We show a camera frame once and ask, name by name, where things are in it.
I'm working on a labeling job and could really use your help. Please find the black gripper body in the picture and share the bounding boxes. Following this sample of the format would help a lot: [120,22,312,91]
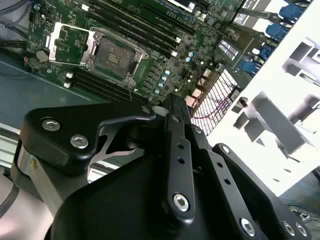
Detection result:
[46,152,251,240]

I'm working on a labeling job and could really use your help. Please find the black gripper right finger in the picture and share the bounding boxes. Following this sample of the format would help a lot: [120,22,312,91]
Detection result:
[186,99,313,240]

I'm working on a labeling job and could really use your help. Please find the metal socket cover frame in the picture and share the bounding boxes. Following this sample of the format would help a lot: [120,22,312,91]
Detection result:
[45,21,98,68]

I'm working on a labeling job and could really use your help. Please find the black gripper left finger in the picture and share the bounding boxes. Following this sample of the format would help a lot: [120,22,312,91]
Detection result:
[12,93,196,220]

